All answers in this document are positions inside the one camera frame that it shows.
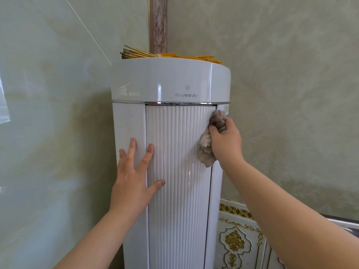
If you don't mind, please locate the person's left hand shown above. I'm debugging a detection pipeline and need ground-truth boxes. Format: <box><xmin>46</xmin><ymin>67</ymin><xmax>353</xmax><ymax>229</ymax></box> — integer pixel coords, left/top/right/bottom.
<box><xmin>109</xmin><ymin>138</ymin><xmax>166</xmax><ymax>219</ymax></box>

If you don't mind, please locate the person's right hand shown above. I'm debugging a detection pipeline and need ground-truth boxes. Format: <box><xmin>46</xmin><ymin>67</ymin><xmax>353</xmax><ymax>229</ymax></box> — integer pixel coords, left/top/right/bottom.
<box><xmin>208</xmin><ymin>117</ymin><xmax>244</xmax><ymax>169</ymax></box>

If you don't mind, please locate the grey cleaning cloth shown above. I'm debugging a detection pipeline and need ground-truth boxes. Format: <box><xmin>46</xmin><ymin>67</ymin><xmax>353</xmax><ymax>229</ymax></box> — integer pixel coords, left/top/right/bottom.
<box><xmin>197</xmin><ymin>110</ymin><xmax>227</xmax><ymax>168</ymax></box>

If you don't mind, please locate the person's right forearm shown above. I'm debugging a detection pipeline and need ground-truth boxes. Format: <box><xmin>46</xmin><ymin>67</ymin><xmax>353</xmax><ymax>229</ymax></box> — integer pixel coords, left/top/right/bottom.
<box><xmin>221</xmin><ymin>160</ymin><xmax>359</xmax><ymax>269</ymax></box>

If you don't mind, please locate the person's left forearm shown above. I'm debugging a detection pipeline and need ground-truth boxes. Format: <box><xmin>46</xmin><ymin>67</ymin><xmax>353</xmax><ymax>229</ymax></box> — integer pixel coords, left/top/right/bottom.
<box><xmin>55</xmin><ymin>208</ymin><xmax>147</xmax><ymax>269</ymax></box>

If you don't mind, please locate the white standing air conditioner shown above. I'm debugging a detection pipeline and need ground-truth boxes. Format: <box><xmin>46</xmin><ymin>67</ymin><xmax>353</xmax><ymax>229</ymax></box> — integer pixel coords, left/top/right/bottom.
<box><xmin>111</xmin><ymin>58</ymin><xmax>231</xmax><ymax>269</ymax></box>

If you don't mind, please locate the white gold ornate furniture panel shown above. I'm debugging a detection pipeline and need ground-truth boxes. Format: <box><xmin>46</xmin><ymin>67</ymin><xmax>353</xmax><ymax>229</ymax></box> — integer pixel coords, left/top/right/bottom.
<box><xmin>214</xmin><ymin>199</ymin><xmax>285</xmax><ymax>269</ymax></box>

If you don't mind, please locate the bundle of yellow sticks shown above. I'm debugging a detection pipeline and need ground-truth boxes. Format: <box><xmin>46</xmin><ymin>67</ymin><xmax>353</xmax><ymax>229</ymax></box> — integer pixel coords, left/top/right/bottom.
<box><xmin>121</xmin><ymin>45</ymin><xmax>223</xmax><ymax>65</ymax></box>

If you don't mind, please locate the brown marble corner trim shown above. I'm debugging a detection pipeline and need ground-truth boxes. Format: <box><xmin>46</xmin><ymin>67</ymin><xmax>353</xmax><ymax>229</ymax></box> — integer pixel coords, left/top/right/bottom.
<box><xmin>148</xmin><ymin>0</ymin><xmax>168</xmax><ymax>55</ymax></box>

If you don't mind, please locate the thin white wall wire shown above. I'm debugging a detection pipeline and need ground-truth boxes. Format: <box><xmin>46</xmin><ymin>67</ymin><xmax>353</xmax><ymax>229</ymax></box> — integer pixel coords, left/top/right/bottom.
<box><xmin>64</xmin><ymin>0</ymin><xmax>112</xmax><ymax>65</ymax></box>

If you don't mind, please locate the grey metal rail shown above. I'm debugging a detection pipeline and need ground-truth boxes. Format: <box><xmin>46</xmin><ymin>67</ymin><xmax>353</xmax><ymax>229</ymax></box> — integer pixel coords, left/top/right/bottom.
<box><xmin>320</xmin><ymin>214</ymin><xmax>359</xmax><ymax>233</ymax></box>

